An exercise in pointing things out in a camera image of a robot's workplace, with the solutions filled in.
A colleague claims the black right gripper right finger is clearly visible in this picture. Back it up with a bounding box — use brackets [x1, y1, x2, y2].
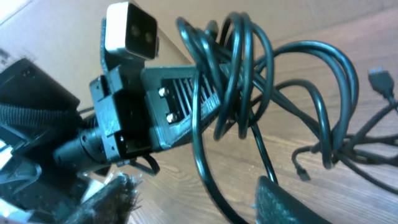
[254, 176, 330, 224]

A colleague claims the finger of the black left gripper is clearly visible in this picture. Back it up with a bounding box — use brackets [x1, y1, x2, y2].
[140, 63, 243, 152]

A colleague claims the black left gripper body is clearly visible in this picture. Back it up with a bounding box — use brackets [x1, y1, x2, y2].
[90, 63, 151, 162]

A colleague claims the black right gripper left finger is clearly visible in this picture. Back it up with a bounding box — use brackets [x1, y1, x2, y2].
[62, 174, 143, 224]

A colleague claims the black cable bundle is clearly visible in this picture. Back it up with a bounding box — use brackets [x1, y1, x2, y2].
[175, 11, 398, 224]

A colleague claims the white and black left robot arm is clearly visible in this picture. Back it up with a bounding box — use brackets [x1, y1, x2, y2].
[1, 58, 240, 223]

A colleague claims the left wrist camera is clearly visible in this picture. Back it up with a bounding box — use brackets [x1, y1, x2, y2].
[104, 1, 158, 60]

